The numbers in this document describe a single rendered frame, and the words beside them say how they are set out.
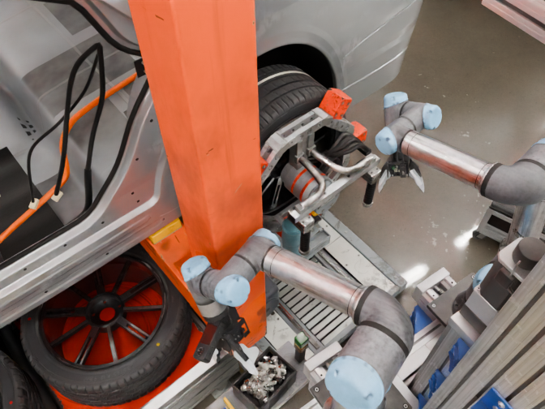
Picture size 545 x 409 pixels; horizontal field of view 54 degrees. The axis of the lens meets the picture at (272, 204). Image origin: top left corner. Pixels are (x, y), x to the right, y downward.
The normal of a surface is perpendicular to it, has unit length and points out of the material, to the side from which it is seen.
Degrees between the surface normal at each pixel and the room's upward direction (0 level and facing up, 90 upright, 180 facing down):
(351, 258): 0
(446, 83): 0
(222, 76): 90
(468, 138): 0
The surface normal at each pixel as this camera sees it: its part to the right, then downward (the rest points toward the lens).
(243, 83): 0.65, 0.62
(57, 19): -0.09, -0.53
